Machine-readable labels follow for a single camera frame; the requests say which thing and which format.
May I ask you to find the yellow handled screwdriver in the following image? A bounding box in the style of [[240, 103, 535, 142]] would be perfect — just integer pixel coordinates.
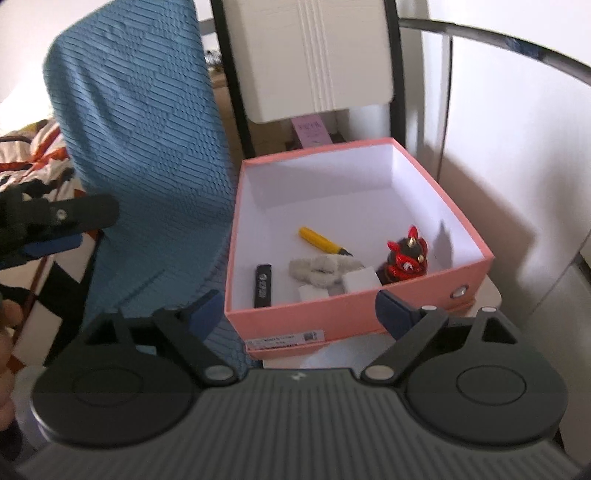
[[298, 227, 352, 256]]

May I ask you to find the black metal frame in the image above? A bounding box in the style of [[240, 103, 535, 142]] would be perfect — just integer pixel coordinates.
[[211, 1, 590, 159]]

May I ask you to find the red white black blanket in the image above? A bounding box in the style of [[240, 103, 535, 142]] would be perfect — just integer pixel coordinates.
[[1, 119, 111, 372]]

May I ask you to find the blue textured sofa cushion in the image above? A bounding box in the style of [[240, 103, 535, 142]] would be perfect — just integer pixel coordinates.
[[42, 0, 260, 370]]

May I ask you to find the white fluffy cloth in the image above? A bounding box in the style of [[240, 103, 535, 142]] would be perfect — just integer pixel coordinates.
[[288, 254, 365, 290]]

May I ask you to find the pink storage box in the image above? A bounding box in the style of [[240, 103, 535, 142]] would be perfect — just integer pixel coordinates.
[[224, 138, 494, 360]]

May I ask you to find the person's left hand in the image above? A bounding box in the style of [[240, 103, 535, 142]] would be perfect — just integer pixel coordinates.
[[0, 300, 23, 431]]

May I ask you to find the red black figurine toy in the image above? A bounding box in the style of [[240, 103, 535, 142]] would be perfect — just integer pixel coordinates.
[[377, 225, 428, 285]]

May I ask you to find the white charger cube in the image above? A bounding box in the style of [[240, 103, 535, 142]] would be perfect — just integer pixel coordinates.
[[342, 267, 382, 294]]

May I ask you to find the white cabinet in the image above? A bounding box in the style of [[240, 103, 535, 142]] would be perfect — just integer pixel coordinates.
[[223, 0, 394, 124]]

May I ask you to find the white charger block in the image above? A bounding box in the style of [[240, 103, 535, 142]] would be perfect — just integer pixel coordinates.
[[298, 284, 329, 302]]

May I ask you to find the pink paper card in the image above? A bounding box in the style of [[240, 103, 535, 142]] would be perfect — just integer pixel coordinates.
[[290, 115, 332, 149]]

